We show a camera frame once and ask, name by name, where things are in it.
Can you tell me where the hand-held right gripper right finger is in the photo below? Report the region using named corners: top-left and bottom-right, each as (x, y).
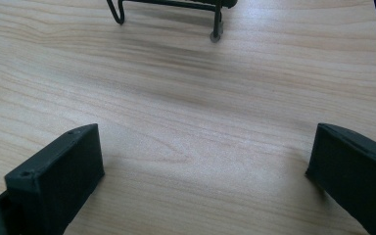
top-left (305, 122), bottom-right (376, 235)

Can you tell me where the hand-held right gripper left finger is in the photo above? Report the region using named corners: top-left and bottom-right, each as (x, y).
top-left (3, 122), bottom-right (106, 235)

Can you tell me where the black wire cutlery basket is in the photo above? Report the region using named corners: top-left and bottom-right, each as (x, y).
top-left (106, 0), bottom-right (239, 44)

